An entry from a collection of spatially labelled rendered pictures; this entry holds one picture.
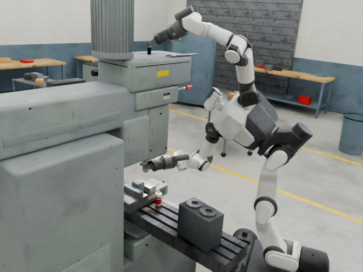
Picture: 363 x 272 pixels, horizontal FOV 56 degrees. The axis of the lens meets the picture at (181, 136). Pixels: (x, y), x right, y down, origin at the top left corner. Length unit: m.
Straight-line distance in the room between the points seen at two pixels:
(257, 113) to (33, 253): 1.33
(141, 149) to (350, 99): 7.75
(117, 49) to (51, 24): 7.51
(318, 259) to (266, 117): 0.94
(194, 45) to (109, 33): 6.36
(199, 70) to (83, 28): 3.39
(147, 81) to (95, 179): 0.55
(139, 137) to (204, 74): 6.22
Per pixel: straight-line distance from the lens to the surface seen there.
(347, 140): 6.43
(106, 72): 1.77
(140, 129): 1.76
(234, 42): 1.70
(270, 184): 2.14
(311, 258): 2.37
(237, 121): 1.94
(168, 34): 1.79
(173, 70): 1.85
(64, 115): 1.47
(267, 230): 2.28
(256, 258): 2.51
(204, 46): 7.86
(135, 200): 2.11
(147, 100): 1.75
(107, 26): 1.61
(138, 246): 2.03
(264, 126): 2.00
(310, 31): 9.37
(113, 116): 1.63
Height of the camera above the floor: 2.11
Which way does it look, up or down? 20 degrees down
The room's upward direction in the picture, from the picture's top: 4 degrees clockwise
